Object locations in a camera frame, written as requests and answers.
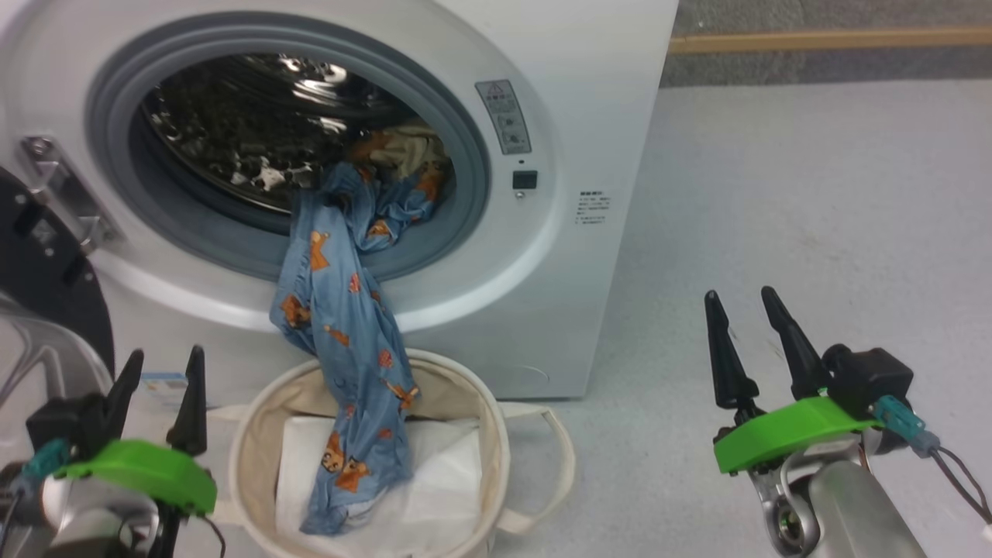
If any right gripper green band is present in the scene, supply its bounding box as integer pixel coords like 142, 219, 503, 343
704, 286, 881, 557

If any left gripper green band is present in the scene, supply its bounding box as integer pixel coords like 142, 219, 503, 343
43, 345, 218, 543

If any round black glass machine door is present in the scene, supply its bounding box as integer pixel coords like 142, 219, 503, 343
0, 167, 117, 443

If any blue garment with orange print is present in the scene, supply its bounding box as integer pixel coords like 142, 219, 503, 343
270, 161, 444, 537

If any cream beige garment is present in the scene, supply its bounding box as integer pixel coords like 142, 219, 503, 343
349, 124, 452, 184

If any cream canvas laundry basket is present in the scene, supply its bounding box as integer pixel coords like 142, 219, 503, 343
205, 347, 576, 558

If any metal door hinge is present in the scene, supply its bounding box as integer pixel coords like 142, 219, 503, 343
19, 136, 121, 253

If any steel washing drum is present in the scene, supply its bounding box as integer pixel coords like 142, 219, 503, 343
142, 53, 450, 214

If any white front-load washing machine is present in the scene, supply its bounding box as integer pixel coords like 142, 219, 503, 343
0, 0, 679, 405

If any grey rubber door gasket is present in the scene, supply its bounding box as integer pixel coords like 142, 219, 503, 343
85, 22, 491, 284

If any blue energy label sticker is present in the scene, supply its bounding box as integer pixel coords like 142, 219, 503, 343
139, 372, 191, 412

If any clear sticker with black text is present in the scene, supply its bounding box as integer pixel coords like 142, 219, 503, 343
575, 190, 613, 227

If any white folded cloth liner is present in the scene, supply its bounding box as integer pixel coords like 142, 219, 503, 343
275, 415, 483, 558

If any grey warning label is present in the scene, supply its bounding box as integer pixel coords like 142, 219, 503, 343
475, 79, 532, 156

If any left camera cable teal plug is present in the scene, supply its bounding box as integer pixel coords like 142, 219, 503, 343
0, 439, 71, 558

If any camera cable teal plug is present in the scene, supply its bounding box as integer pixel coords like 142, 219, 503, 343
872, 395, 992, 539
0, 439, 71, 558

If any thin black left gripper cable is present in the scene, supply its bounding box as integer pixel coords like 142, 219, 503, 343
198, 514, 227, 558

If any right camera cable teal plug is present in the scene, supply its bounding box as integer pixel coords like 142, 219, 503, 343
872, 395, 992, 539

